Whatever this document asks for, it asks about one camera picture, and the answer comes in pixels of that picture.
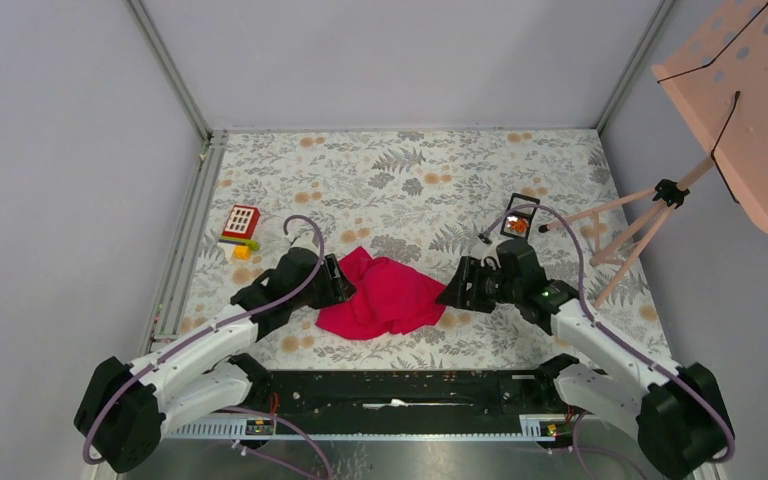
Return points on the floral patterned table mat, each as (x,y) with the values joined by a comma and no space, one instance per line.
(418,197)

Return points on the black brooch box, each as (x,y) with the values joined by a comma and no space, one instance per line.
(528,213)

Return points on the red t-shirt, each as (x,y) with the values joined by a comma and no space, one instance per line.
(390,298)

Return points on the orange glitter brooch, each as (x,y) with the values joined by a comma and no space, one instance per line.
(519,225)

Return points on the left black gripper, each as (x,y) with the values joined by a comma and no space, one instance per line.
(338,287)

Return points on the pink perforated music stand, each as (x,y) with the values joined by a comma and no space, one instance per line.
(718,82)

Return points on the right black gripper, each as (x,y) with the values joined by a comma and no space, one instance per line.
(470,270)

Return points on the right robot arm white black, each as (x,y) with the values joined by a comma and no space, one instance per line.
(675,413)

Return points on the silver slotted cable duct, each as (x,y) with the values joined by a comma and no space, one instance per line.
(374,426)

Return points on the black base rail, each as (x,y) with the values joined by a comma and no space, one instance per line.
(292,394)

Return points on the red toy block house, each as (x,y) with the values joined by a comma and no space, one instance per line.
(236,238)

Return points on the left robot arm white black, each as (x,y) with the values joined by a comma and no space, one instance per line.
(128,408)

